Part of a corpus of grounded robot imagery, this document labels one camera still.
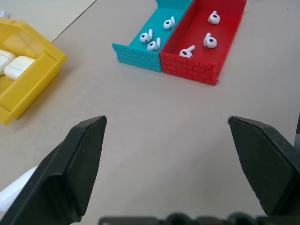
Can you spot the yellow plastic bin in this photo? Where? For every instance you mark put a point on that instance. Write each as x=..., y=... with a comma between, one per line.
x=35, y=77

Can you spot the white earbud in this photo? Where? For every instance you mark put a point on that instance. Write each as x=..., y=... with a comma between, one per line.
x=209, y=42
x=185, y=54
x=144, y=38
x=152, y=46
x=214, y=18
x=167, y=24

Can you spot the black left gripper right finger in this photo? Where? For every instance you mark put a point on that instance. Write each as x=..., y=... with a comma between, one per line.
x=269, y=168

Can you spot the red brick-pattern tray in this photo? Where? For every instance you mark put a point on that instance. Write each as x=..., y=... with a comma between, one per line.
x=187, y=68

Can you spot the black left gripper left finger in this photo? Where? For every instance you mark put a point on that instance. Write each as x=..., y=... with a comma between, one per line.
x=65, y=178

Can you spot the teal brick-pattern tray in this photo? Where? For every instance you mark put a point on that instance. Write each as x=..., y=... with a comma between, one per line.
x=136, y=56

